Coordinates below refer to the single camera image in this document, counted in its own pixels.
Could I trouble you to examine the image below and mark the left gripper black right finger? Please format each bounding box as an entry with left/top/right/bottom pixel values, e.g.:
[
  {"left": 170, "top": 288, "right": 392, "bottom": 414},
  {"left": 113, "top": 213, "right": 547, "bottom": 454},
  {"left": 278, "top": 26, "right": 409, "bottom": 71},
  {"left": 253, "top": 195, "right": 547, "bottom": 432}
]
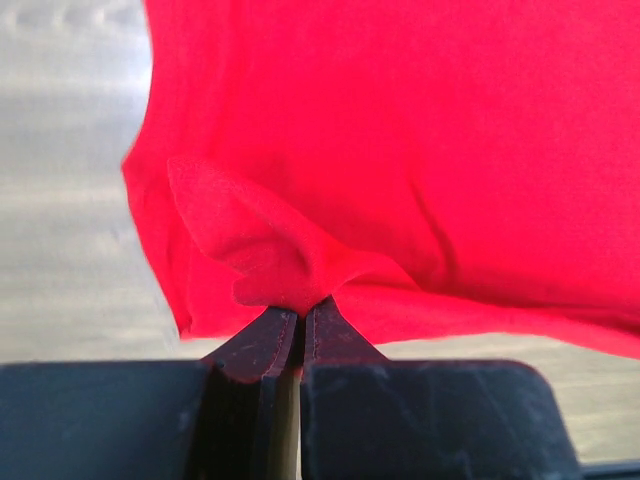
[{"left": 303, "top": 298, "right": 388, "bottom": 370}]

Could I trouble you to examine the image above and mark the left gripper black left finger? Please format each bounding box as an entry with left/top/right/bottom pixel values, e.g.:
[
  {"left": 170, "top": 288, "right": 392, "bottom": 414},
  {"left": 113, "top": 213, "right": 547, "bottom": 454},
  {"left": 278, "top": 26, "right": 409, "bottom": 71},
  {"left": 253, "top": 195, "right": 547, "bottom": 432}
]
[{"left": 199, "top": 308, "right": 299, "bottom": 479}]

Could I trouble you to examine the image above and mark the red t shirt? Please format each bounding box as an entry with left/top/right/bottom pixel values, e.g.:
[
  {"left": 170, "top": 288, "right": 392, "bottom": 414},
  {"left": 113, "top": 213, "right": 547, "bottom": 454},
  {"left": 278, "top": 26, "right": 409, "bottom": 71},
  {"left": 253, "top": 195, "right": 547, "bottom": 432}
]
[{"left": 122, "top": 1, "right": 639, "bottom": 358}]

